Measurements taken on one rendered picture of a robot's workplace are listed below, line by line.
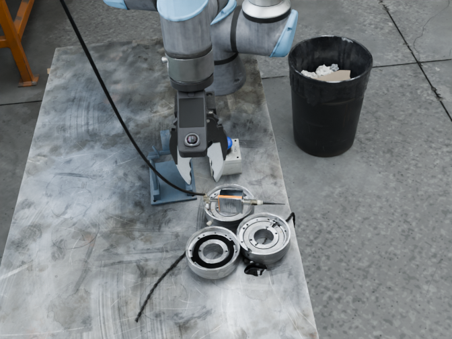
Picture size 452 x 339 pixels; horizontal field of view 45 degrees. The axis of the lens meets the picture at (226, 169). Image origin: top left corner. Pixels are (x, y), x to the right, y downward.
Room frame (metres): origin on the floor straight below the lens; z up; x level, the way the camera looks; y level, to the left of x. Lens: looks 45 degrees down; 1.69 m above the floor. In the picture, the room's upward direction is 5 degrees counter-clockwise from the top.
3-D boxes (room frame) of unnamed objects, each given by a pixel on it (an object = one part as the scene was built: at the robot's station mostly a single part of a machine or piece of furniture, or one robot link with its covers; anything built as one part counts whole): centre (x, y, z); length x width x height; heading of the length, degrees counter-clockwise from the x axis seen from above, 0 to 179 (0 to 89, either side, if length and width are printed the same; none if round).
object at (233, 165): (0.92, 0.00, 0.82); 0.08 x 0.07 x 0.05; 1
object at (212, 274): (0.65, 0.04, 0.82); 0.10 x 0.10 x 0.04
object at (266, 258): (0.68, -0.06, 0.82); 0.10 x 0.10 x 0.04
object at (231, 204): (0.75, 0.00, 0.85); 0.05 x 0.02 x 0.04; 79
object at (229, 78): (1.26, 0.00, 0.85); 0.15 x 0.15 x 0.10
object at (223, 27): (1.25, -0.01, 0.97); 0.13 x 0.12 x 0.14; 69
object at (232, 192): (0.76, -0.03, 0.85); 0.17 x 0.02 x 0.04; 79
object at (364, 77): (1.87, -0.46, 0.21); 0.34 x 0.34 x 0.43
